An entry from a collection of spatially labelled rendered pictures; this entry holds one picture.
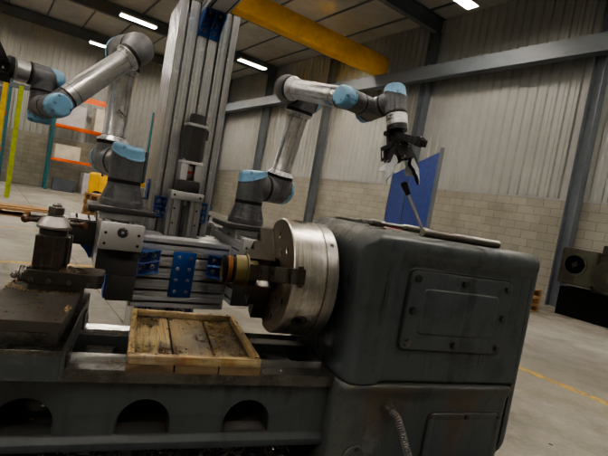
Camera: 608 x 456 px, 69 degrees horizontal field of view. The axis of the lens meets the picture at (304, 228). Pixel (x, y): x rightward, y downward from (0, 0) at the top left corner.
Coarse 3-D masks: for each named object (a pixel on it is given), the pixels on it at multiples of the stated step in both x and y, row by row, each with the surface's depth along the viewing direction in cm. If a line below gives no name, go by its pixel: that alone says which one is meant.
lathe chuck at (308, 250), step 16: (288, 224) 116; (304, 224) 118; (288, 240) 114; (304, 240) 112; (320, 240) 114; (288, 256) 113; (304, 256) 109; (320, 256) 111; (304, 272) 109; (320, 272) 110; (288, 288) 109; (304, 288) 108; (320, 288) 110; (272, 304) 119; (288, 304) 108; (304, 304) 109; (320, 304) 110; (272, 320) 117; (288, 320) 111
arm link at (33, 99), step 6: (30, 90) 147; (36, 90) 146; (42, 90) 147; (48, 90) 148; (30, 96) 147; (36, 96) 146; (30, 102) 146; (30, 108) 147; (36, 108) 143; (30, 114) 147; (36, 114) 147; (30, 120) 148; (36, 120) 147; (42, 120) 148; (48, 120) 150
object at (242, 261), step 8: (224, 256) 116; (232, 256) 116; (240, 256) 116; (248, 256) 117; (224, 264) 114; (232, 264) 114; (240, 264) 114; (248, 264) 115; (256, 264) 118; (224, 272) 113; (232, 272) 114; (240, 272) 114; (248, 272) 114; (224, 280) 115; (232, 280) 115; (240, 280) 115; (248, 280) 117; (256, 280) 118
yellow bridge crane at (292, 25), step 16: (256, 0) 1158; (256, 16) 1164; (272, 16) 1192; (288, 16) 1219; (304, 16) 1249; (288, 32) 1227; (304, 32) 1256; (320, 32) 1288; (320, 48) 1309; (336, 48) 1329; (352, 48) 1364; (352, 64) 1404; (368, 64) 1412; (384, 64) 1450
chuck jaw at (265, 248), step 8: (264, 232) 126; (272, 232) 127; (264, 240) 125; (272, 240) 126; (256, 248) 122; (264, 248) 123; (272, 248) 124; (256, 256) 120; (264, 256) 121; (272, 256) 122; (264, 264) 123; (272, 264) 123
